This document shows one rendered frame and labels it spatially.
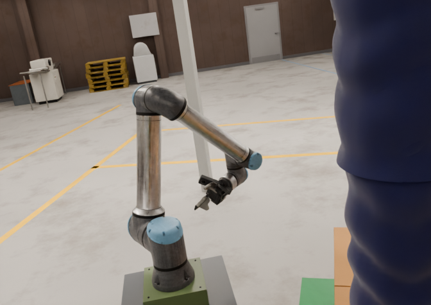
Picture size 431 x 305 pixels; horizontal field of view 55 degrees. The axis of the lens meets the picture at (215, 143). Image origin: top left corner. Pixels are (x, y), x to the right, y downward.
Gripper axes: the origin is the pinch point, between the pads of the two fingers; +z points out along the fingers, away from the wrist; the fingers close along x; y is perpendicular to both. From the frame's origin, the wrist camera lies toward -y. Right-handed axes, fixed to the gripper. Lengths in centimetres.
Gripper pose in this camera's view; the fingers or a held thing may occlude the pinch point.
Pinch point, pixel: (197, 198)
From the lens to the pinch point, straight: 199.8
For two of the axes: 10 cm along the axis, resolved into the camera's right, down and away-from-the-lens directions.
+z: -5.8, 3.2, -7.5
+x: -3.4, 7.4, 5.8
